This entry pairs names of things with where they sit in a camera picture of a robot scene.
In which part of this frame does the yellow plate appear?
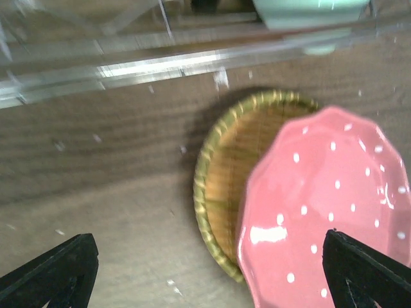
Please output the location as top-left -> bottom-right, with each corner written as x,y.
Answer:
193,89 -> 321,283

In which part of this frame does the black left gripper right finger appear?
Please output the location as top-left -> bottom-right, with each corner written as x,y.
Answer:
322,229 -> 410,308

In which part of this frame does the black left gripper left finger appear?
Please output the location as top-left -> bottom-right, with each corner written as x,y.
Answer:
1,234 -> 99,307

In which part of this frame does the pale green bowl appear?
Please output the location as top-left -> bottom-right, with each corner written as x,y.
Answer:
252,0 -> 370,56

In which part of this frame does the chrome wire dish rack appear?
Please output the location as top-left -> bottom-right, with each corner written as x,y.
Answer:
1,1 -> 410,108

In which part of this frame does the pink scalloped plate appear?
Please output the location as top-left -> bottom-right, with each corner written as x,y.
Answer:
237,107 -> 410,307

